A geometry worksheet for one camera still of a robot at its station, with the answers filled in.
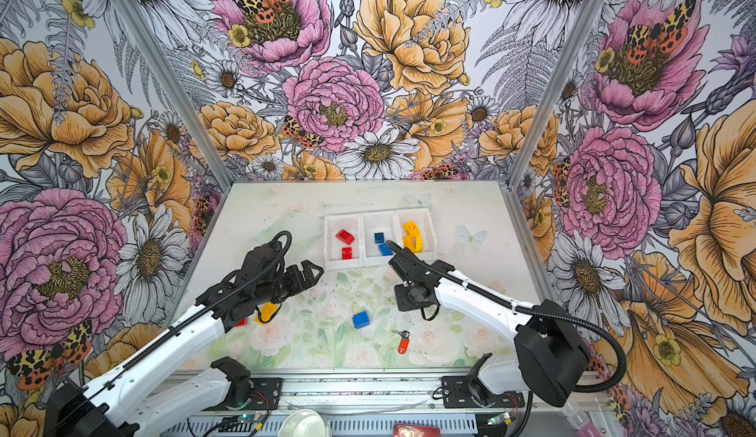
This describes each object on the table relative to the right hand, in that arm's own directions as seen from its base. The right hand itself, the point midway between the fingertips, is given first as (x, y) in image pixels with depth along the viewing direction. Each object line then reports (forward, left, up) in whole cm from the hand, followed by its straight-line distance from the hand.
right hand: (410, 308), depth 83 cm
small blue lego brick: (+26, +8, -3) cm, 28 cm away
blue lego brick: (+22, +6, -4) cm, 24 cm away
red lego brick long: (+27, +20, -2) cm, 34 cm away
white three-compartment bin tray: (+23, +14, +2) cm, 27 cm away
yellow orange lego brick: (+24, -2, -3) cm, 24 cm away
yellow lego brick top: (+28, -3, -2) cm, 29 cm away
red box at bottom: (-27, +1, -1) cm, 27 cm away
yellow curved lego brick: (+23, -5, -3) cm, 24 cm away
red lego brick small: (+21, +19, -4) cm, 29 cm away
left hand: (+4, +27, +7) cm, 28 cm away
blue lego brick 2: (-1, +14, -4) cm, 15 cm away
